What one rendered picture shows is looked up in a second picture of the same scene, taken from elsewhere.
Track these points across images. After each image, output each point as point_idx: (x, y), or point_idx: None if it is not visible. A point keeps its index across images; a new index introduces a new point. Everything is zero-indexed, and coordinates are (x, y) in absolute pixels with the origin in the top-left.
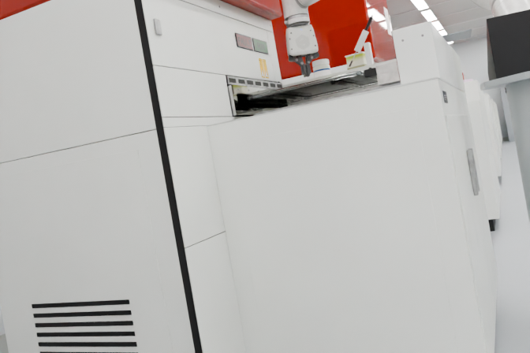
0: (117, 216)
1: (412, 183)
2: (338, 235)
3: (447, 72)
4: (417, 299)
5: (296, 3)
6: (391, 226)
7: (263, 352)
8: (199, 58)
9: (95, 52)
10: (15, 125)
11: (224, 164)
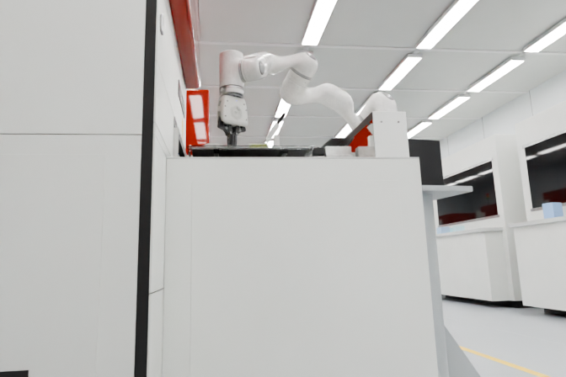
0: (43, 240)
1: (390, 252)
2: (308, 301)
3: None
4: (384, 375)
5: (238, 75)
6: (365, 294)
7: None
8: (168, 83)
9: (70, 23)
10: None
11: (180, 205)
